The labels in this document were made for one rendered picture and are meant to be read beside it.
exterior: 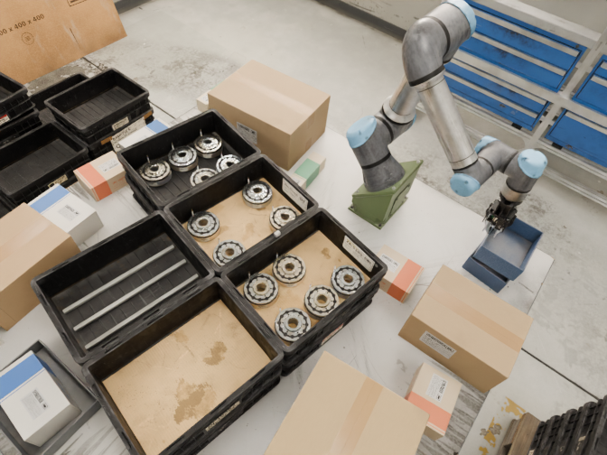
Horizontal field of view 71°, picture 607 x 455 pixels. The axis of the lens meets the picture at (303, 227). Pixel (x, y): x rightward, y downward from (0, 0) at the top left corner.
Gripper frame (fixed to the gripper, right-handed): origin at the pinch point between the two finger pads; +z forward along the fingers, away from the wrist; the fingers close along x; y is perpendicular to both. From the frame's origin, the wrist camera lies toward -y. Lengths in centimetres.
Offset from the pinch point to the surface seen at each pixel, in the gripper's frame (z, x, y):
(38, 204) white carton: -3, -124, 94
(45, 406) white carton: 1, -64, 128
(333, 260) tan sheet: -1, -34, 46
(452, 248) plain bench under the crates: 13.7, -8.2, 4.4
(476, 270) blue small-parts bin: 11.0, 3.1, 9.7
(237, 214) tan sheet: -3, -69, 54
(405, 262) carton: 5.6, -17.1, 26.9
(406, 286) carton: 6.0, -11.7, 34.5
